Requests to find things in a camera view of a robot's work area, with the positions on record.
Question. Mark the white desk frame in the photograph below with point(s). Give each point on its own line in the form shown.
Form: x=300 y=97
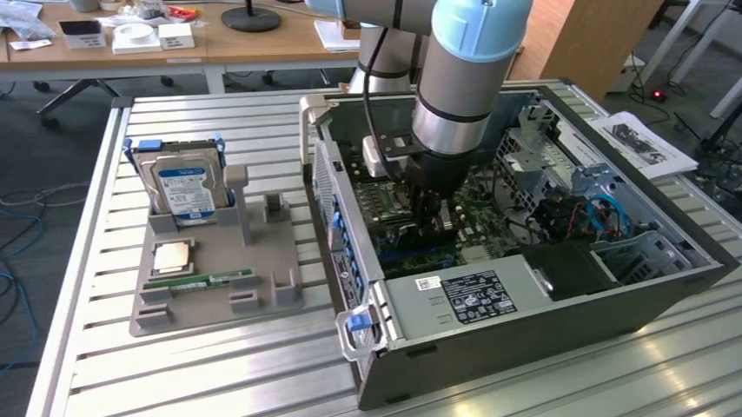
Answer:
x=673 y=35

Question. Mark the red packet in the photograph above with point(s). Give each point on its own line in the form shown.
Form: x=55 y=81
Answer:
x=181 y=13

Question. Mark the black tripod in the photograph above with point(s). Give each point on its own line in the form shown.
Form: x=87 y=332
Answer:
x=721 y=130

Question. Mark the hard disk with blue caddy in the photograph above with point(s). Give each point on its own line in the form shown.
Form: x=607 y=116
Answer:
x=179 y=187

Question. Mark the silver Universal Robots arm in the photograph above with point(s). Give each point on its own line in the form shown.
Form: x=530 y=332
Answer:
x=464 y=65

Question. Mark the white labelled box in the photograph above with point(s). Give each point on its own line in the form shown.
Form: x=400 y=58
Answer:
x=174 y=41

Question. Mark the green motherboard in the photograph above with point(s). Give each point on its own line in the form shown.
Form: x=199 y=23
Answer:
x=481 y=226

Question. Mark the wooden cabinet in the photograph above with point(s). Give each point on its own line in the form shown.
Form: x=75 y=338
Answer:
x=592 y=43

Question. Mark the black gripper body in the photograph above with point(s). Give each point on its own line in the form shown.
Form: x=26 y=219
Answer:
x=441 y=174

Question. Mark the silver CPU chip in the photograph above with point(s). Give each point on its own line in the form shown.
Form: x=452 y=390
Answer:
x=171 y=256

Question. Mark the open black PC case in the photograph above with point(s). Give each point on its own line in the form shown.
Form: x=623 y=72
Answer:
x=522 y=347

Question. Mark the metal disk bay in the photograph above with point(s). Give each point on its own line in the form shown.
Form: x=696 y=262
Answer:
x=661 y=252

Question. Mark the small white card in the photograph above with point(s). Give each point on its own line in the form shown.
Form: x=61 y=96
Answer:
x=29 y=44

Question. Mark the printed paper stack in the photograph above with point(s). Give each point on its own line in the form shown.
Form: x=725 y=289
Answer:
x=644 y=143

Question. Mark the power strip with red light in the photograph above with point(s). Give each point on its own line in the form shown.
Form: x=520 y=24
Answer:
x=659 y=96

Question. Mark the grey plastic parts rack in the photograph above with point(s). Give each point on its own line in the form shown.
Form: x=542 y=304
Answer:
x=233 y=260

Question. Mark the blue expansion slot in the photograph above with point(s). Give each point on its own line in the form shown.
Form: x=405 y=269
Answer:
x=388 y=253

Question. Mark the clear plastic bag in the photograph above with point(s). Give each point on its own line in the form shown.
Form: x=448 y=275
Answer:
x=23 y=21

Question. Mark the black Nvidia graphics card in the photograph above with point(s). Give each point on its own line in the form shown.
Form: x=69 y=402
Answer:
x=429 y=243

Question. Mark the white box with black top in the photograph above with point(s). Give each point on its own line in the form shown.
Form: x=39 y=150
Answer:
x=87 y=41

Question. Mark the green loose RAM stick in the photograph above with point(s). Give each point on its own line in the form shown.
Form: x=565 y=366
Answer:
x=197 y=280

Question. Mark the black round lamp base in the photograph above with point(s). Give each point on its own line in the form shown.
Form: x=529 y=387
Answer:
x=250 y=21

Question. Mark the white tape roll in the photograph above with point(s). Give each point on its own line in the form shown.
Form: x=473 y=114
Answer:
x=123 y=34

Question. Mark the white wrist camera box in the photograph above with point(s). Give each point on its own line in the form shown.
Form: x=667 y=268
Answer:
x=377 y=160

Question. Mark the black chair base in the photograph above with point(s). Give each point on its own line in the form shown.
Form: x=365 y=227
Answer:
x=75 y=89

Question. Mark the flat white box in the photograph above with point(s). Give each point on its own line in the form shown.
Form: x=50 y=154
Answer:
x=137 y=48

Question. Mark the white paper pile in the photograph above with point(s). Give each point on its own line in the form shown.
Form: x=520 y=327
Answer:
x=333 y=39

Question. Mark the silver chipset heat sink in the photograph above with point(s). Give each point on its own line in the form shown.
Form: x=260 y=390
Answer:
x=478 y=255

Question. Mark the grey cup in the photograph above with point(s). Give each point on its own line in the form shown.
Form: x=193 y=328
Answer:
x=86 y=5

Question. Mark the wooden desk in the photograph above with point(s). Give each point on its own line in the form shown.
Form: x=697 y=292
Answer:
x=58 y=58

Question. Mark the grey power supply unit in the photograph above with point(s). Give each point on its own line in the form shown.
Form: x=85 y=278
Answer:
x=418 y=313

